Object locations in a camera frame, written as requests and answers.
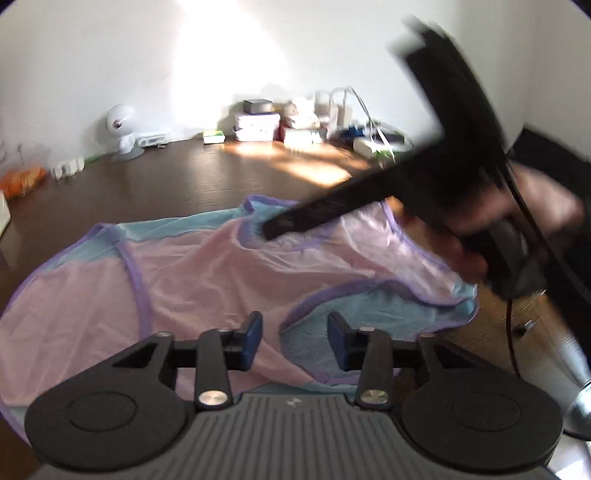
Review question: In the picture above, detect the pink and blue garment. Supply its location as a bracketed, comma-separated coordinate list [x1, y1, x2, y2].
[0, 195, 479, 418]

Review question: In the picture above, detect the person's right forearm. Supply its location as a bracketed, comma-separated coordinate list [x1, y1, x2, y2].
[507, 124, 591, 296]

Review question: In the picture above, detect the person's right hand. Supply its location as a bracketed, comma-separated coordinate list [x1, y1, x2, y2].
[416, 162, 586, 284]

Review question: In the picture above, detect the small white fan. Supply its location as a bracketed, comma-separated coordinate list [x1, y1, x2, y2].
[104, 104, 144, 162]

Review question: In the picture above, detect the black cable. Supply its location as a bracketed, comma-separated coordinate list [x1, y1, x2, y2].
[505, 161, 561, 377]

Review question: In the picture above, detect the white paper bag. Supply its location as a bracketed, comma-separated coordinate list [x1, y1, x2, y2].
[315, 89, 353, 139]

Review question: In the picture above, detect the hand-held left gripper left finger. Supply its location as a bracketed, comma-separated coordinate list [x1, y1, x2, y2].
[111, 311, 264, 412]

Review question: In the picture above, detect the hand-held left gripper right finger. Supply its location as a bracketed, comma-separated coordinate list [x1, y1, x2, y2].
[326, 311, 468, 412]

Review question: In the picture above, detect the white and purple box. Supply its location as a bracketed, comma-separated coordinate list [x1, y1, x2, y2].
[232, 112, 281, 142]

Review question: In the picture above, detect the metal chair leg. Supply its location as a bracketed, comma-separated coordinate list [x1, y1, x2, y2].
[547, 339, 591, 439]

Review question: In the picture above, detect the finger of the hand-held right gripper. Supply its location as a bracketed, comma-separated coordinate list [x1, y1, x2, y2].
[262, 162, 409, 241]

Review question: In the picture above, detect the orange plastic bag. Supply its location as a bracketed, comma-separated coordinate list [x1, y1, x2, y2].
[0, 166, 49, 199]

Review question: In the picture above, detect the white flat box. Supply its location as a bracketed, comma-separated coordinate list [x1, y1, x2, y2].
[283, 127, 327, 147]

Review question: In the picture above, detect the white box with green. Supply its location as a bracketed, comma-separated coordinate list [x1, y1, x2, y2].
[353, 137, 414, 168]

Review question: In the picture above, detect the white power strip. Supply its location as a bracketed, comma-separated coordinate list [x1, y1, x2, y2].
[51, 157, 86, 180]

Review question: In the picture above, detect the white plastic bag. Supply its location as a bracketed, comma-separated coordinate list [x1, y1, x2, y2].
[281, 96, 324, 130]

